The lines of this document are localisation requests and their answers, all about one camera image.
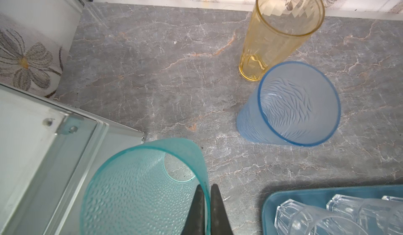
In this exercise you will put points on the yellow plastic cup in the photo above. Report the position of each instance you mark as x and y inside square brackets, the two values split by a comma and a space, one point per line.
[277, 28]

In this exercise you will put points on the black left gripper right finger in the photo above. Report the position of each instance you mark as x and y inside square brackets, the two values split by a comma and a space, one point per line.
[220, 223]

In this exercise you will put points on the blue plastic cup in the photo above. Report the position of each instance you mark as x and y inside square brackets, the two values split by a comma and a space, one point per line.
[294, 104]

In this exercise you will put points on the clear ribbed glass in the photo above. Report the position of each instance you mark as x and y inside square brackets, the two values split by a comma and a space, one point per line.
[295, 218]
[392, 198]
[376, 216]

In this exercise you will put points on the teal plastic tray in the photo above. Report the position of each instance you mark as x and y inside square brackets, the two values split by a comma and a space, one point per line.
[319, 198]

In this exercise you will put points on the green plastic cup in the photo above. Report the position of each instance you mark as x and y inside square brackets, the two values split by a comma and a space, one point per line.
[148, 190]

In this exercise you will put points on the silver metal case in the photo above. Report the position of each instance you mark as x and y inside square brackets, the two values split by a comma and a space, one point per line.
[49, 153]

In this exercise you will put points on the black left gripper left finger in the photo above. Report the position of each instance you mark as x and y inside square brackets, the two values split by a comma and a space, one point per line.
[195, 222]

